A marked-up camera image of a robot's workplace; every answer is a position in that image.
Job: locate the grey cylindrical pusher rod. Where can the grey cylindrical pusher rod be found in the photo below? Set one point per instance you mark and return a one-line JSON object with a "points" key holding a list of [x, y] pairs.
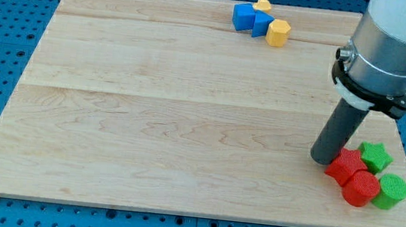
{"points": [[337, 131]]}

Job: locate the black white tool flange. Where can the black white tool flange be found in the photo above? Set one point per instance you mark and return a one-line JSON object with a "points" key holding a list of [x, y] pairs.
{"points": [[362, 99]]}

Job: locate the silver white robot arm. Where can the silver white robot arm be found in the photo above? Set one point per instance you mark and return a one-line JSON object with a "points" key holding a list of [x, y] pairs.
{"points": [[369, 74]]}

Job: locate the yellow heart block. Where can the yellow heart block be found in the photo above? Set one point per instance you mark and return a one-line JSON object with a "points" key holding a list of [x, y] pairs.
{"points": [[262, 5]]}

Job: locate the blue cube block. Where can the blue cube block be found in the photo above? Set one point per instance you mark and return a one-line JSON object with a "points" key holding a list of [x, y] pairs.
{"points": [[243, 16]]}

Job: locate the red star block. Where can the red star block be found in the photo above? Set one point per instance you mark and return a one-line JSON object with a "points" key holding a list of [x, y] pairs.
{"points": [[345, 165]]}

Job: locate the green star block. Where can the green star block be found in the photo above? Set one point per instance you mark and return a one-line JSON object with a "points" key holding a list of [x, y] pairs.
{"points": [[375, 156]]}

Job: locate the red cylinder block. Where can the red cylinder block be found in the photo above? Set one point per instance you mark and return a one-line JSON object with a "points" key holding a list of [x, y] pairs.
{"points": [[361, 188]]}

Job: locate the green cylinder block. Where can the green cylinder block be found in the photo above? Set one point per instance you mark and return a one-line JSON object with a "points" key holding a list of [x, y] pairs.
{"points": [[392, 191]]}

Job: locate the yellow hexagon block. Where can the yellow hexagon block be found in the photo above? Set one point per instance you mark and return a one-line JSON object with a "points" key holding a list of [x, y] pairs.
{"points": [[278, 33]]}

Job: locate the blue triangle block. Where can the blue triangle block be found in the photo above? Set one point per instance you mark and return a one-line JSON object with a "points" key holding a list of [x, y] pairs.
{"points": [[261, 23]]}

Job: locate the light wooden board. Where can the light wooden board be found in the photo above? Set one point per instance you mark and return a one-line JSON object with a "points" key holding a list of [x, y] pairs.
{"points": [[162, 106]]}

